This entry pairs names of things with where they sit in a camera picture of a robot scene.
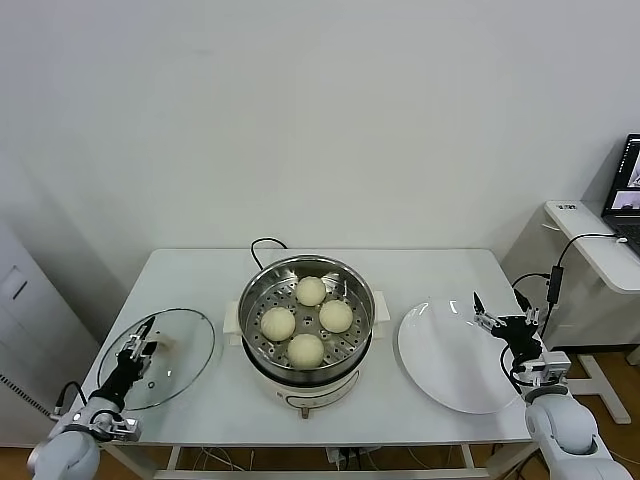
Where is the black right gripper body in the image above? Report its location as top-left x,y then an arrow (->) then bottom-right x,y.
494,314 -> 544,361

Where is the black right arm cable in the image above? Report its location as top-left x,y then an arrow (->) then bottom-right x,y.
499,347 -> 526,399

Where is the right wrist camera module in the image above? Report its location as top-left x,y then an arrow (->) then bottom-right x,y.
513,351 -> 572,389

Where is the white table frame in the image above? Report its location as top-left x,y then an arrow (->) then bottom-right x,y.
99,442 -> 531,480

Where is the black cooker power cable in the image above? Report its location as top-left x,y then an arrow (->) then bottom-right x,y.
249,238 -> 289,271

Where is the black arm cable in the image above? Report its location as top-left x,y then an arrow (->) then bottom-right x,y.
499,347 -> 526,399
55,381 -> 91,417

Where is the white power strip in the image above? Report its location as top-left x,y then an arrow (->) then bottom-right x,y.
327,447 -> 374,471

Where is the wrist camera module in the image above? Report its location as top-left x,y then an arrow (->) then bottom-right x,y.
97,413 -> 142,444
513,351 -> 572,389

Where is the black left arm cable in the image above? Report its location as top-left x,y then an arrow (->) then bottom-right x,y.
55,381 -> 91,417

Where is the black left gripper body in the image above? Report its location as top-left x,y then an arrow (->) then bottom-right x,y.
97,347 -> 146,409

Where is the glass lid with cream handle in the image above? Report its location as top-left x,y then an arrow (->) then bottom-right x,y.
97,308 -> 217,412

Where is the cream electric cooker base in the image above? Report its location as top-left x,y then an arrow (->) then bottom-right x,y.
228,324 -> 389,420

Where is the white side desk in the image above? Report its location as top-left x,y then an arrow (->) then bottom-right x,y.
502,199 -> 640,426

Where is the white steamed baozi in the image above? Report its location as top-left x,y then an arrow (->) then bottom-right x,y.
260,307 -> 297,343
295,276 -> 326,307
318,299 -> 355,334
287,333 -> 325,371

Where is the black laptop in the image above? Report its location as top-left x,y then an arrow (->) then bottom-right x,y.
602,132 -> 640,239

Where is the black power adapter with cable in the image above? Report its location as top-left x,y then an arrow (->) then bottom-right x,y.
510,233 -> 629,341

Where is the stainless steel steamer basket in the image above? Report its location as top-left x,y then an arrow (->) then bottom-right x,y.
222,255 -> 391,374

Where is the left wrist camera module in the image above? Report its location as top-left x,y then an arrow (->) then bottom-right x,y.
97,413 -> 142,444

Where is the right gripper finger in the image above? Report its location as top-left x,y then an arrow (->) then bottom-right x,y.
473,291 -> 504,337
515,291 -> 541,326

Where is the white round plate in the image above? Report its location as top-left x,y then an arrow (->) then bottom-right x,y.
398,298 -> 526,415

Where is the white cabinet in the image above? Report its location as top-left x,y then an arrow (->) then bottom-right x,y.
0,219 -> 104,446

